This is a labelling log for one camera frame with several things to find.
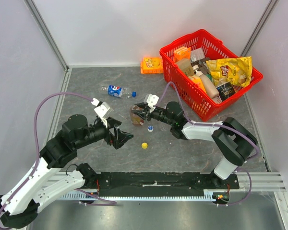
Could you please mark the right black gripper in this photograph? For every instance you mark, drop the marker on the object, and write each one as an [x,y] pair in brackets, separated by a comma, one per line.
[146,113]

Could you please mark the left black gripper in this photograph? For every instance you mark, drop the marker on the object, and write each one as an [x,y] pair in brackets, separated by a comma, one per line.
[121,137]

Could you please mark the brown tea bottle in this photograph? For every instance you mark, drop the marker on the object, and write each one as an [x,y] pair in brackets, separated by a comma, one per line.
[135,119]

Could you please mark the white blue bottle cap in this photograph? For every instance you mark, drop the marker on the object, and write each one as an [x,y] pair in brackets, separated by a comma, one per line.
[150,128]

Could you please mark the yellow tea bottle cap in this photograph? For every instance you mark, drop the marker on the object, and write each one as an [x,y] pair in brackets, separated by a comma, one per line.
[144,145]

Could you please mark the clear plastic bottle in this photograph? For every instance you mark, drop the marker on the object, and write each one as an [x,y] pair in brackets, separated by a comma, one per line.
[116,91]

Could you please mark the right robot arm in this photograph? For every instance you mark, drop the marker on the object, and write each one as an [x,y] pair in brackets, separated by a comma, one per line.
[234,141]

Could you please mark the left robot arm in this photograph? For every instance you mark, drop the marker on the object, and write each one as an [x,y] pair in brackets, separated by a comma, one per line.
[21,205]

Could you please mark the beige bottle in basket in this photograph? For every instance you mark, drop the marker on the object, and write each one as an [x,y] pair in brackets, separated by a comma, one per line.
[210,89]

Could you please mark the orange snack box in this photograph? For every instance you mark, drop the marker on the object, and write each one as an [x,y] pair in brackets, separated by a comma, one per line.
[151,65]

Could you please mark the orange box in basket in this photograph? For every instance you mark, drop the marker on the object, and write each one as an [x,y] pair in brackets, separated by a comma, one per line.
[181,53]

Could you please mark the clear plastic packet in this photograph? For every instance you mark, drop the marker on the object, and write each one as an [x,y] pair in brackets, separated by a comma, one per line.
[197,54]

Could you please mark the black snack packet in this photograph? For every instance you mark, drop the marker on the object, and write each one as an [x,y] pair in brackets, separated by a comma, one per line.
[225,90]

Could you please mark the yellow Lays chips bag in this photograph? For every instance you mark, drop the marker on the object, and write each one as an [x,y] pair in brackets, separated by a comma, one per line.
[237,71]

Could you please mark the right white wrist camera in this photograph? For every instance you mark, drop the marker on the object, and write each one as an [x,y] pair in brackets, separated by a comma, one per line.
[151,101]

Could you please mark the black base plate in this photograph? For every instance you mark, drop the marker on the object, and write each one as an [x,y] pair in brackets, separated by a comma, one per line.
[159,183]

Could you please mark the white cable duct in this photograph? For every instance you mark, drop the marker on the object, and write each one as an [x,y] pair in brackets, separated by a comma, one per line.
[77,195]

